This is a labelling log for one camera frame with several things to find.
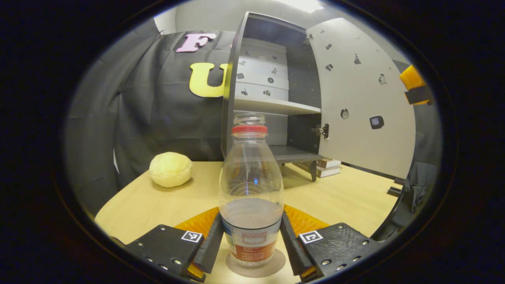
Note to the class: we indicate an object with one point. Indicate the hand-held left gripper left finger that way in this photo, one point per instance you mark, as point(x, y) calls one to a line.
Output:
point(211, 244)

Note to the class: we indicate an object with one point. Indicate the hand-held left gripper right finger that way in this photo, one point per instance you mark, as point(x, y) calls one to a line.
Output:
point(290, 244)

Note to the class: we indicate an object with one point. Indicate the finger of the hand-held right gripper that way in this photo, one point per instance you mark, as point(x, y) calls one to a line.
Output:
point(412, 77)

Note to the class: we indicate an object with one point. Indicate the round brown coaster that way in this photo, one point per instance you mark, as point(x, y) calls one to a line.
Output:
point(256, 272)

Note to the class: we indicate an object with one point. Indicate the clear plastic bottle red cap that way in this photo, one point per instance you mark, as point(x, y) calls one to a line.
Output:
point(250, 221)

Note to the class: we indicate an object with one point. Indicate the light grey cabinet door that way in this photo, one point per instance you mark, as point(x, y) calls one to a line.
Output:
point(363, 150)

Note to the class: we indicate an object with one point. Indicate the dark grey cabinet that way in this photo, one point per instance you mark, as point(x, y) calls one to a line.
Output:
point(300, 130)

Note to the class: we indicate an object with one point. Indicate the metal cabinet hinge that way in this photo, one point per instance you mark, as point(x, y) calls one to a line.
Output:
point(307, 38)
point(324, 131)

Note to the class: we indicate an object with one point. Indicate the white cabinet shelf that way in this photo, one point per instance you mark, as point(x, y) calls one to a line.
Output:
point(276, 105)

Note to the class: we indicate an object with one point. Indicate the grey book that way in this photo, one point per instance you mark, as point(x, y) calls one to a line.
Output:
point(328, 172)

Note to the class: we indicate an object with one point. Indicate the pale yellow bread bun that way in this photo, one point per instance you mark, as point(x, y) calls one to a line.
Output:
point(170, 169)

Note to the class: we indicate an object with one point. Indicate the brown book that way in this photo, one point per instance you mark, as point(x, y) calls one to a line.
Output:
point(329, 163)

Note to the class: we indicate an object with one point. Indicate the black chair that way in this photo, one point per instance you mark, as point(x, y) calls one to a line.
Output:
point(418, 185)

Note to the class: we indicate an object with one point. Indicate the large ceiling light panel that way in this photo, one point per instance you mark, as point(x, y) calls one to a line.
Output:
point(303, 4)

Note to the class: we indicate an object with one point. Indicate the black backdrop cloth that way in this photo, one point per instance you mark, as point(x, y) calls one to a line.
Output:
point(138, 110)

